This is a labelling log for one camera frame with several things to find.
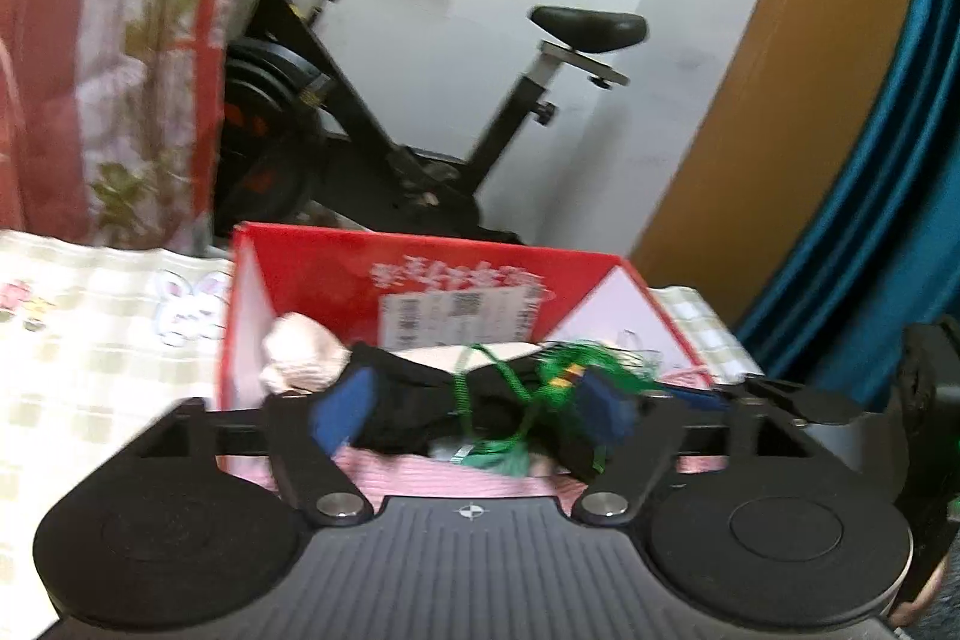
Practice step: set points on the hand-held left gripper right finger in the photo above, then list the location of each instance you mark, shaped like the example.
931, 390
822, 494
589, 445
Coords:
609, 411

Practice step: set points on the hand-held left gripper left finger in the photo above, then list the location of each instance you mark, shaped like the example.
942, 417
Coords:
341, 411

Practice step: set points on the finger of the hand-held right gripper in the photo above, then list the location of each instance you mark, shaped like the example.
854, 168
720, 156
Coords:
810, 406

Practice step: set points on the green tasselled net pouch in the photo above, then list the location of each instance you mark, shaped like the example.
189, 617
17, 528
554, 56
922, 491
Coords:
559, 377

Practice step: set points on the cream fluffy cloth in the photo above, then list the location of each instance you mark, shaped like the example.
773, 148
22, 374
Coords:
300, 347

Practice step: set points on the black knitted cloth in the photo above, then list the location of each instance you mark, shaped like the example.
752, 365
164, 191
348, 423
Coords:
420, 400

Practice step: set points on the pink knitted cloth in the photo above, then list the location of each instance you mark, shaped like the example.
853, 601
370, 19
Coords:
420, 475

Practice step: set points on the red strawberry print cardboard box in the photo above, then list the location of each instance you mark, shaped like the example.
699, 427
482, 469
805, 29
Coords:
315, 280

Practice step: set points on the person's right hand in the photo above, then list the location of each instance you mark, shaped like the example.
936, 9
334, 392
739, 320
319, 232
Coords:
937, 599

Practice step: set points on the blue curtain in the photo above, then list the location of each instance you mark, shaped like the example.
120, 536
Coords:
862, 197

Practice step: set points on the green checked tablecloth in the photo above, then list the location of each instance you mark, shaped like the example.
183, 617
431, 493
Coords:
75, 347

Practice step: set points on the black exercise bike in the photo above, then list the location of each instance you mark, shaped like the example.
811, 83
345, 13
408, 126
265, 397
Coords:
360, 115

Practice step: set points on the wooden door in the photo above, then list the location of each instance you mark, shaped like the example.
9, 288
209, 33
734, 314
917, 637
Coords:
750, 85

